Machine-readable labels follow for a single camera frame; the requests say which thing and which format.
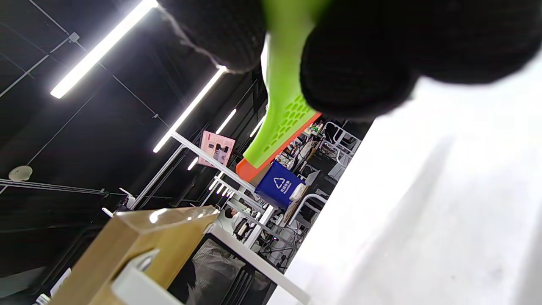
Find person's right hand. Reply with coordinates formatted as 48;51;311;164
157;0;542;121

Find green and orange scraper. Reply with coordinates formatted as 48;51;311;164
235;0;335;183

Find small wooden table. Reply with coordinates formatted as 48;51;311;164
47;205;221;305

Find white tissue box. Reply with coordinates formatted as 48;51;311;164
288;183;307;202

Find blue recycling bin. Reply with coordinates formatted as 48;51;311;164
254;160;306;210

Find ceiling light tube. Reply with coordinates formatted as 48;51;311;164
152;66;227;154
50;0;159;99

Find pink wall sign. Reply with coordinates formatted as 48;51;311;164
198;130;236;167

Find white desk frame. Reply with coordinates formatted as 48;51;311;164
207;205;312;305

